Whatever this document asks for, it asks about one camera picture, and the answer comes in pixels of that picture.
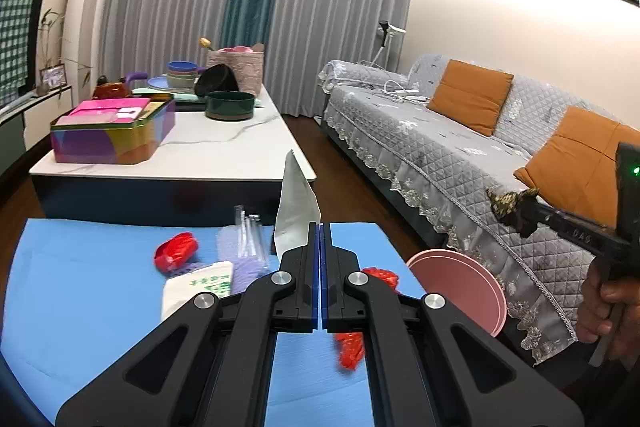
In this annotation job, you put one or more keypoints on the clear plastic tube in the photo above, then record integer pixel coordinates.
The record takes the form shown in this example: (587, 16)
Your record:
(256, 239)
(241, 232)

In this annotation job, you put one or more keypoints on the black pot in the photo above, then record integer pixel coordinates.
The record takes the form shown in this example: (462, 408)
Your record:
(217, 79)

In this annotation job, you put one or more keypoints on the pink paper box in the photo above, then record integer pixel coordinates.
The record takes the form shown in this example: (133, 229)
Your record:
(105, 107)

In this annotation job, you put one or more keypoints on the white standing air conditioner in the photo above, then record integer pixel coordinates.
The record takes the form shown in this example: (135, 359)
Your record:
(95, 7)

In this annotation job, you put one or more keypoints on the silver foil wrapper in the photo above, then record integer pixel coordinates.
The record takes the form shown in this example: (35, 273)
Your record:
(295, 207)

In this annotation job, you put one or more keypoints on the bamboo plant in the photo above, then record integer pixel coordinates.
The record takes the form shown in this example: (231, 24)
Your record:
(50, 32)

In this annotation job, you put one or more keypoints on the dark green bowl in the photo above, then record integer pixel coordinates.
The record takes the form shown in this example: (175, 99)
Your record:
(230, 107)

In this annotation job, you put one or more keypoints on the black television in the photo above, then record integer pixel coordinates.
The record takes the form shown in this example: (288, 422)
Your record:
(37, 52)

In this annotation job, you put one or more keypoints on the blue bowl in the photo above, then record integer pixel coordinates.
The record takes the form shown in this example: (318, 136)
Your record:
(182, 67)

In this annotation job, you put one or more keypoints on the person's right hand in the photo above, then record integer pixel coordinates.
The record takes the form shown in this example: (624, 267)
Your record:
(595, 312)

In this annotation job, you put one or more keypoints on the small photo frame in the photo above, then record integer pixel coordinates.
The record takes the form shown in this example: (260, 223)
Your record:
(52, 77)

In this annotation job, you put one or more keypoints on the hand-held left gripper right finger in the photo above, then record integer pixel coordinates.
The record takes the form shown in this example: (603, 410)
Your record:
(326, 287)

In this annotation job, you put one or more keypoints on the white packet green print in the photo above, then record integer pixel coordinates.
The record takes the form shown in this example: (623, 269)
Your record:
(192, 289)

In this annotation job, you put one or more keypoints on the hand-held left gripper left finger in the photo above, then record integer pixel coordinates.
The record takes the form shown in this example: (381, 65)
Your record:
(312, 277)

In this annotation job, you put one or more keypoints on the television cabinet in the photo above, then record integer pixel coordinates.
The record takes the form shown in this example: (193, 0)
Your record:
(35, 117)

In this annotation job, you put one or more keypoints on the dark gold wrapper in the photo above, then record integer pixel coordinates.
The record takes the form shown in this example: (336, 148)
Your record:
(502, 204)

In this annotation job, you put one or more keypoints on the pink fabric basket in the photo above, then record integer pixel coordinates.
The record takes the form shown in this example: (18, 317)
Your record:
(247, 67)

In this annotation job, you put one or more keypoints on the yellow artificial flower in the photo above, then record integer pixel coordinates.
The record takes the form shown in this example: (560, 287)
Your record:
(205, 43)

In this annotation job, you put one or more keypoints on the white marble coffee table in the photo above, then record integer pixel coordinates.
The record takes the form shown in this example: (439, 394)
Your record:
(225, 142)

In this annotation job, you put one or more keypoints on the colourful tin box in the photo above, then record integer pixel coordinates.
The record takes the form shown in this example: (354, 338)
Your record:
(110, 142)

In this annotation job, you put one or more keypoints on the blue plate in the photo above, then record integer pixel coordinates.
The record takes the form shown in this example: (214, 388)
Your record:
(157, 83)

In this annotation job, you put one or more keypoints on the white power strip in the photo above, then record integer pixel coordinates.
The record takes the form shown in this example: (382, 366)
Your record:
(412, 96)

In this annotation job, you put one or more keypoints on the orange cushion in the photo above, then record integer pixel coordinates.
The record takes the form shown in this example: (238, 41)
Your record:
(470, 97)
(575, 162)

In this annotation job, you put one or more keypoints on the blue table cover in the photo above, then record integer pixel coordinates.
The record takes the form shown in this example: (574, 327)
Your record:
(90, 297)

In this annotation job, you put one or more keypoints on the beige bowl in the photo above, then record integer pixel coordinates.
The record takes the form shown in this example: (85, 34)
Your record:
(181, 85)

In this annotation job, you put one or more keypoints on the television with checked cloth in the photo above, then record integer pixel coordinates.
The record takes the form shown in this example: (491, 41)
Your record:
(12, 47)

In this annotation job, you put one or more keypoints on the black remote control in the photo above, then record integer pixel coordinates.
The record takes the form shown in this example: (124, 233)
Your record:
(190, 108)

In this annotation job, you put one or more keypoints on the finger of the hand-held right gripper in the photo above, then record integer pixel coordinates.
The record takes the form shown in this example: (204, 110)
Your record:
(540, 217)

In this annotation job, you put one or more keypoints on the red wrapper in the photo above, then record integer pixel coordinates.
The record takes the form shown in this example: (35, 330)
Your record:
(175, 253)
(350, 352)
(382, 278)

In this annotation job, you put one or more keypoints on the grey quilted sofa cover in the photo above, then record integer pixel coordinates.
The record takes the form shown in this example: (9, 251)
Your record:
(425, 147)

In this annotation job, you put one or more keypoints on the pink plastic bin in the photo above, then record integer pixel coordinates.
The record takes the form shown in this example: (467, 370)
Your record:
(450, 287)

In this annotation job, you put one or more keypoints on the red teapot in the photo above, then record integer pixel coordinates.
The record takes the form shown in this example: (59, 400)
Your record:
(110, 89)

